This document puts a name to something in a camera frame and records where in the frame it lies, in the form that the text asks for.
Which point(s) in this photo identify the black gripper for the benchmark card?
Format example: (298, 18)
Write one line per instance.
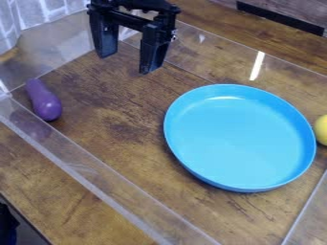
(113, 13)

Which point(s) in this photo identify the purple toy eggplant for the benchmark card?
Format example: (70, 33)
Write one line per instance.
(46, 103)

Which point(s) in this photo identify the blue round tray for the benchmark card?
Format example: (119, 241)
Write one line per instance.
(239, 138)

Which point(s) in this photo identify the yellow lemon toy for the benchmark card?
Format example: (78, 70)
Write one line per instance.
(321, 129)

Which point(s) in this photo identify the dark blue object at corner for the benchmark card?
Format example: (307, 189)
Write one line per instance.
(9, 225)

